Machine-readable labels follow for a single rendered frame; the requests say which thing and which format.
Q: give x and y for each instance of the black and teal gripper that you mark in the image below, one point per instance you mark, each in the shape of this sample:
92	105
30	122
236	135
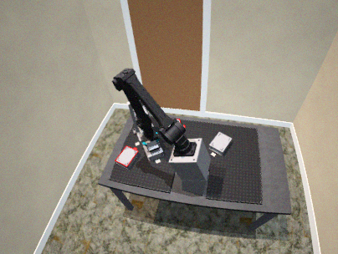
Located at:
150	137

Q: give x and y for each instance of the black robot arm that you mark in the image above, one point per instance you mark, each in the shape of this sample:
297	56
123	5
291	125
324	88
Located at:
170	128

